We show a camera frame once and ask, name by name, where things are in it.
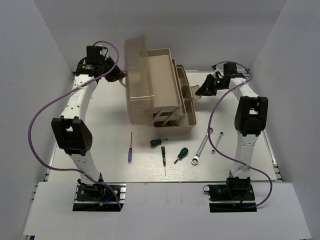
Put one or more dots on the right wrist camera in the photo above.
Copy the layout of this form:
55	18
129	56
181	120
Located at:
225	69

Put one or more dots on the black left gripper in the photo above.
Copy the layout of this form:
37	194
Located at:
117	74

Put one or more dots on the slim black green precision screwdriver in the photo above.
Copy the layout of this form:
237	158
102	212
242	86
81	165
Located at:
163	153

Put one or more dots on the stubby green orange-capped screwdriver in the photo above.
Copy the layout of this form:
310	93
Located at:
156	142

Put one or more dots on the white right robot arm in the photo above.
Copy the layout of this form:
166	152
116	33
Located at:
250	118

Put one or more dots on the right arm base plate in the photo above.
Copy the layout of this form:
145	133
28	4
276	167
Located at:
236	195

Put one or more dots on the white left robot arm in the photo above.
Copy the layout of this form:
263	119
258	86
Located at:
70	130

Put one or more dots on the large ratchet wrench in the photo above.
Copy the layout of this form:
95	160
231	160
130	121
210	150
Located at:
195	160

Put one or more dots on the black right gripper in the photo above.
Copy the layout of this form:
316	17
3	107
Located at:
207	89

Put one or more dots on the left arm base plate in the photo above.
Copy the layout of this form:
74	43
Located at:
97	198

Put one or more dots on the beige plastic toolbox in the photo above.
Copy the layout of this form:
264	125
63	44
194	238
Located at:
158	92

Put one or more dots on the stubby green handled screwdriver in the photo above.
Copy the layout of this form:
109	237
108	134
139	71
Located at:
182	154

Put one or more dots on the small combination wrench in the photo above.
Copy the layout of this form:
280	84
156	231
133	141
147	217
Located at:
217	142

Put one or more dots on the blue handled long screwdriver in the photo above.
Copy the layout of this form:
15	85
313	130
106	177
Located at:
130	153

